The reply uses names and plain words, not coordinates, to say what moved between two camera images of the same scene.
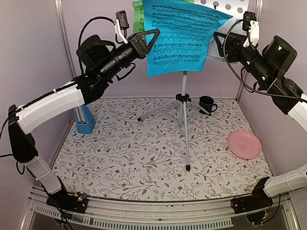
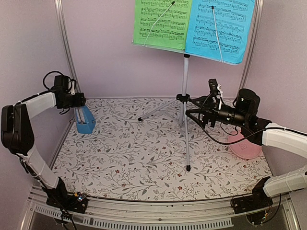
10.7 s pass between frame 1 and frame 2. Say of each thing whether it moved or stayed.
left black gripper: moved
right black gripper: moved
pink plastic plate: stayed
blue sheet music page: moved
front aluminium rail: stayed
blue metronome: stayed
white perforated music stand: moved
